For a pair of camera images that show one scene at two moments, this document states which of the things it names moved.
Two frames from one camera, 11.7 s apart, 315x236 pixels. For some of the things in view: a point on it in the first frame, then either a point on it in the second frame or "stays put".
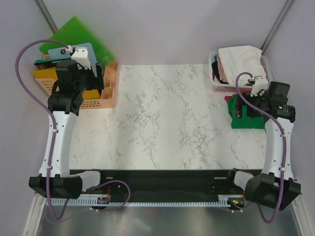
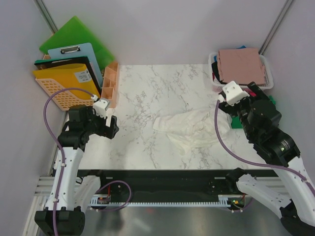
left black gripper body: (94, 83) -> (99, 127)
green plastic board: (74, 33) stays put
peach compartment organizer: (108, 99) stays put
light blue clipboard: (61, 53) stays put
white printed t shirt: (236, 60) -> (195, 129)
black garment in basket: (214, 66) stays put
